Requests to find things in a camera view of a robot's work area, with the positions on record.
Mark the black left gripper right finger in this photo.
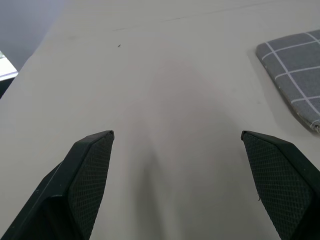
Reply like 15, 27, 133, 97
240, 130, 320, 240

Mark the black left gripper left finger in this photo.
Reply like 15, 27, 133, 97
0, 130, 115, 240

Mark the grey checked cloth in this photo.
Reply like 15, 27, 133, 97
255, 29, 320, 133

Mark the white object beside table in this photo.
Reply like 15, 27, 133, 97
0, 50, 19, 82

